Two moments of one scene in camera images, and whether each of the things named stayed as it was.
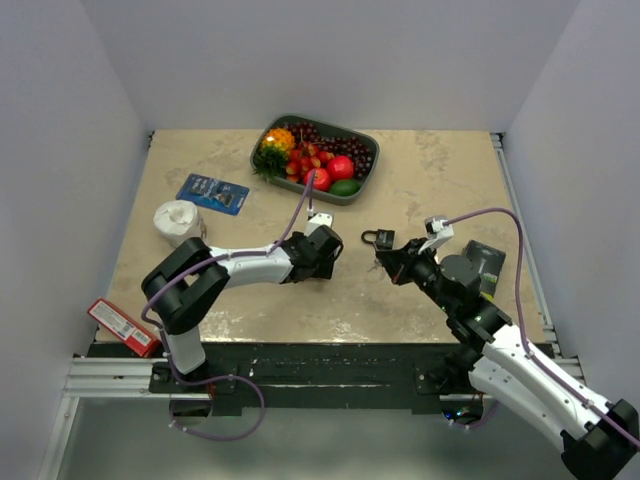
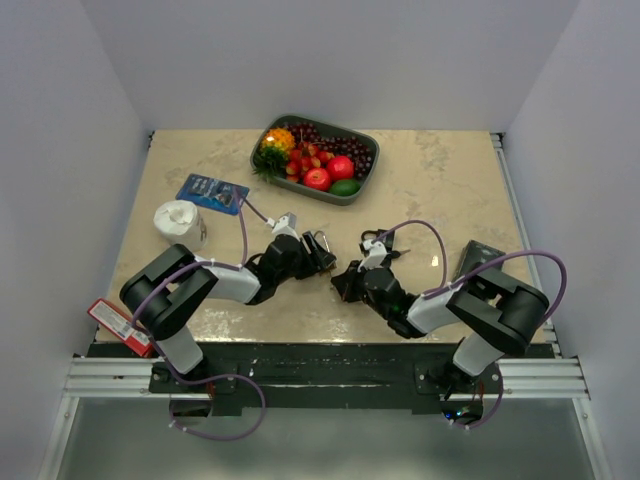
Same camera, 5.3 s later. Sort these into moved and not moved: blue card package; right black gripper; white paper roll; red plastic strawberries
Moved: right black gripper
Not moved: white paper roll; red plastic strawberries; blue card package
